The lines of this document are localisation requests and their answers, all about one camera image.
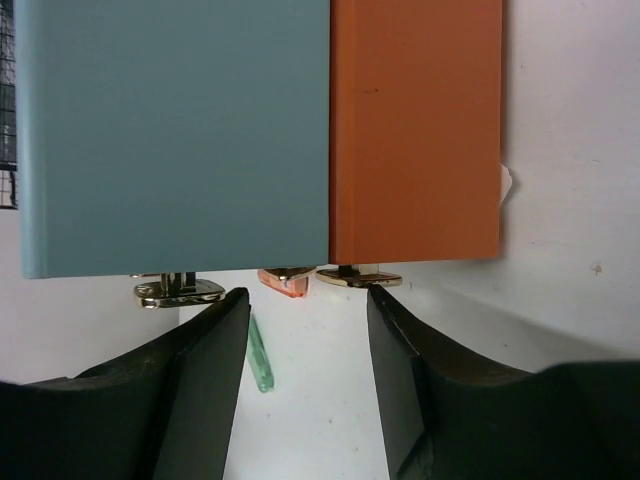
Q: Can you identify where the orange highlighter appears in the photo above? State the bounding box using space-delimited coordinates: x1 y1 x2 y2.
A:
257 267 315 299

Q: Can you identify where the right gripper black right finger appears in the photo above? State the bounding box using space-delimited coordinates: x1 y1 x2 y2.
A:
367 286 639 479

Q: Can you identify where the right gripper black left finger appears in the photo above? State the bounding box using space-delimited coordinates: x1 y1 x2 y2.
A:
1 288 251 479

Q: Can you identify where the green highlighter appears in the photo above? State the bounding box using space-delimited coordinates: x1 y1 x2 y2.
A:
246 313 275 393

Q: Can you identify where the black wire mesh organizer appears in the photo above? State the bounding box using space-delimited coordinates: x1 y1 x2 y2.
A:
0 0 18 210

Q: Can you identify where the teal and orange drawer box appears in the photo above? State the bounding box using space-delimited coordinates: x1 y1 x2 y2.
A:
13 1 504 308

